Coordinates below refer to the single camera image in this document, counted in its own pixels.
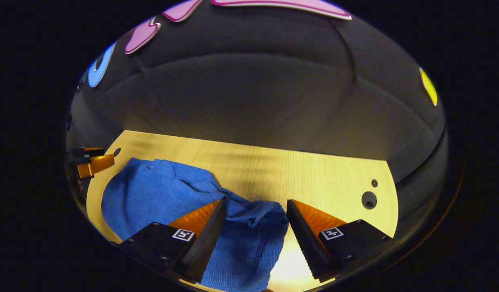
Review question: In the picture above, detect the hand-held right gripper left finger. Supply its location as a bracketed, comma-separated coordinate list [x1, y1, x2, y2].
[118, 198, 228, 283]

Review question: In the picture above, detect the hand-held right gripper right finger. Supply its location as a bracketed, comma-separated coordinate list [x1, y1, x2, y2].
[286, 199, 393, 283]

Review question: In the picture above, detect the blue button shirt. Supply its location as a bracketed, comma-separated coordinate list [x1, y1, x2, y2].
[101, 157, 289, 292]

